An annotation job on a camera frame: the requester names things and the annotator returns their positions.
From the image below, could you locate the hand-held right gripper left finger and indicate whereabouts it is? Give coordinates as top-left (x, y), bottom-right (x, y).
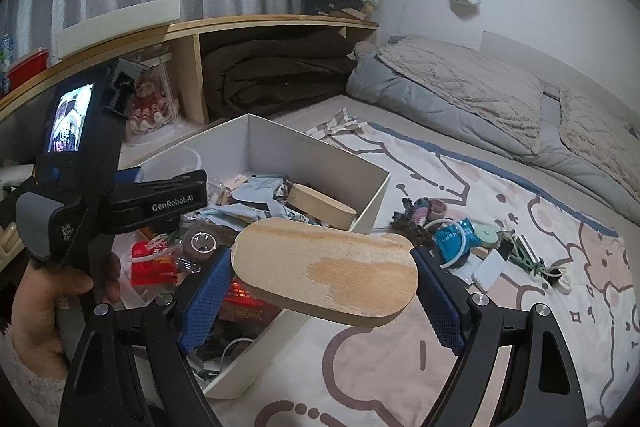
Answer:
top-left (59, 244), bottom-right (236, 427)

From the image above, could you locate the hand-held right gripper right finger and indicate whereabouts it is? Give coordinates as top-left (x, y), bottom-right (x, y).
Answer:
top-left (410, 246), bottom-right (589, 427)

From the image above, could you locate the oval wooden box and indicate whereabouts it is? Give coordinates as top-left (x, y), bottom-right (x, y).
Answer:
top-left (285, 183), bottom-right (359, 231)
top-left (230, 217), bottom-right (420, 327)

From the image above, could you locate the white cardboard storage box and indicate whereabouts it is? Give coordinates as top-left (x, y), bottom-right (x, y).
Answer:
top-left (122, 114), bottom-right (391, 401)

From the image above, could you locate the person's left forearm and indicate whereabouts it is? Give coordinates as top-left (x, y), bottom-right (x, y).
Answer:
top-left (0, 338), bottom-right (67, 427)

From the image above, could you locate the person's left hand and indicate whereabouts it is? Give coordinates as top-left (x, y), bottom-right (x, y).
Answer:
top-left (11, 251), bottom-right (124, 378)

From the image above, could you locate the brown tape roll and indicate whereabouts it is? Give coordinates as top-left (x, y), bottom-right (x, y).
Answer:
top-left (182, 229), bottom-right (221, 264)

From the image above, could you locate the white flat pouch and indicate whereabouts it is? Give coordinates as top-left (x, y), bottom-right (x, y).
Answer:
top-left (472, 251), bottom-right (506, 292)

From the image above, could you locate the red snack packet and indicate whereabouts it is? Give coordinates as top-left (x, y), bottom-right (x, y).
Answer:
top-left (130, 239), bottom-right (184, 289)

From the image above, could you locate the blue snack packet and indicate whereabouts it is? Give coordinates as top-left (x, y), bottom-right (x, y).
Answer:
top-left (433, 217), bottom-right (476, 259)

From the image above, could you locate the mint green round case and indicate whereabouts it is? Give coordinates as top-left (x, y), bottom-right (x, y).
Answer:
top-left (469, 226), bottom-right (499, 248)

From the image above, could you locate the cartoon printed blanket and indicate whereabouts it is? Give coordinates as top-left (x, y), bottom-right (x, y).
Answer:
top-left (252, 107), bottom-right (632, 427)

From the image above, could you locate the green black clip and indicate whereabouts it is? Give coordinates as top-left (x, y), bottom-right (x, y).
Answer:
top-left (509, 236), bottom-right (547, 269)

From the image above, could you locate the blue white sachet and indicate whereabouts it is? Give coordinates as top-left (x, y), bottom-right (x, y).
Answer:
top-left (232, 176), bottom-right (288, 208)

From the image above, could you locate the doll in clear box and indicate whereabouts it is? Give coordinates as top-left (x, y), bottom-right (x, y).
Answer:
top-left (124, 56), bottom-right (180, 138)

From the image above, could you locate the red plastic box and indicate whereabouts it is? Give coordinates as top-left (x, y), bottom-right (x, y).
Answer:
top-left (7, 49), bottom-right (51, 91)

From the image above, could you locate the white board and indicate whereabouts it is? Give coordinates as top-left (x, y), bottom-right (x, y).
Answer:
top-left (56, 0), bottom-right (181, 60)

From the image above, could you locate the grey duvet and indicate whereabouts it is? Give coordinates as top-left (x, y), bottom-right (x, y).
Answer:
top-left (345, 34), bottom-right (640, 221)

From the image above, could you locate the folded brown blanket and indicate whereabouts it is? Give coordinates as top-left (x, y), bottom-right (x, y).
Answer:
top-left (199, 37), bottom-right (359, 121)

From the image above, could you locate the curved wooden shelf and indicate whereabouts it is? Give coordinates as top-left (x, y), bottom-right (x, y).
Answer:
top-left (0, 14), bottom-right (380, 148)

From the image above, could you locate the white plastic ring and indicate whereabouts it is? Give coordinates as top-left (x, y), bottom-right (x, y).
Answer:
top-left (424, 219), bottom-right (474, 269)

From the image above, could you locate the white cable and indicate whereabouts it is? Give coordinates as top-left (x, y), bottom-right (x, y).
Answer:
top-left (529, 256), bottom-right (567, 284)

